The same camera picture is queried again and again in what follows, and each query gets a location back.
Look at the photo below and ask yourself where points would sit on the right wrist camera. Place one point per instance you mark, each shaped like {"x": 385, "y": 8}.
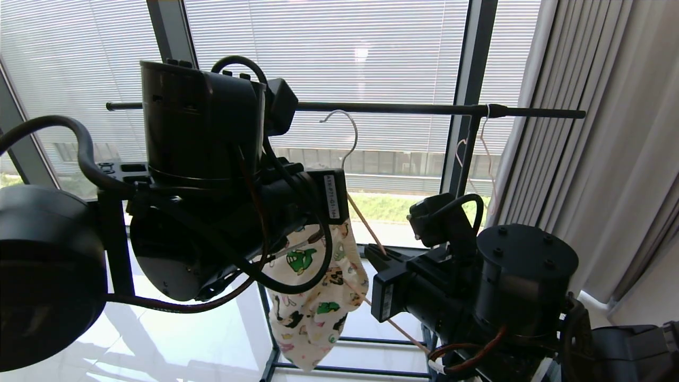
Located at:
{"x": 440, "y": 223}

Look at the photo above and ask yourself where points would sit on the cream printed garment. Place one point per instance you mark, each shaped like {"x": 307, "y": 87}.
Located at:
{"x": 318, "y": 318}

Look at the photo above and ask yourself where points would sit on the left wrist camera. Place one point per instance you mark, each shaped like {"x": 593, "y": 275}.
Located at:
{"x": 281, "y": 106}

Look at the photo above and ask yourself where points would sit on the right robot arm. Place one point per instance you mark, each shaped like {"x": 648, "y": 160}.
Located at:
{"x": 525, "y": 276}

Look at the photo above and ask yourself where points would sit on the window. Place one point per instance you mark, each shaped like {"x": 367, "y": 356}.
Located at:
{"x": 371, "y": 53}

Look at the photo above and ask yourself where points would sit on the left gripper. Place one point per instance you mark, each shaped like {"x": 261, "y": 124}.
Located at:
{"x": 212, "y": 233}

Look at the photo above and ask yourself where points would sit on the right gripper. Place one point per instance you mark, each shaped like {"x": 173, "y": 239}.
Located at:
{"x": 424, "y": 292}

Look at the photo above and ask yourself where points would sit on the pink clothes hanger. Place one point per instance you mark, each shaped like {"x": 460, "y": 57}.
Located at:
{"x": 364, "y": 222}
{"x": 489, "y": 170}

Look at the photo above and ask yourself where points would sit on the beige curtain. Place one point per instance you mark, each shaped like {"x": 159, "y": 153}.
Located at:
{"x": 610, "y": 132}

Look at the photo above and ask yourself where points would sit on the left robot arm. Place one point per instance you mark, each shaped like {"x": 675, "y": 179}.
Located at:
{"x": 48, "y": 276}

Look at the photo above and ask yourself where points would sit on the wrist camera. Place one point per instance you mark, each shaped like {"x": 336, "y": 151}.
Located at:
{"x": 281, "y": 106}
{"x": 440, "y": 223}

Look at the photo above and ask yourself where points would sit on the black clothes rack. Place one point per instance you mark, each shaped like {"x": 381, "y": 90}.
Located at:
{"x": 403, "y": 109}

